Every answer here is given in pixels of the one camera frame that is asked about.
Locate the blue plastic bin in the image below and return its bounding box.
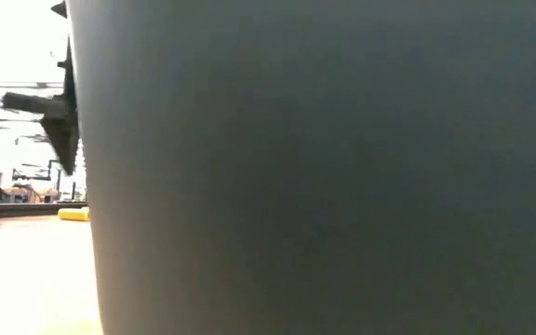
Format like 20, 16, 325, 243
65, 0, 536, 335

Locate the yellow block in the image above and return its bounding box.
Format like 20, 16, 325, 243
57, 207, 91, 222

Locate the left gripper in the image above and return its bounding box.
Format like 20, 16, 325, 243
1, 36, 82, 177

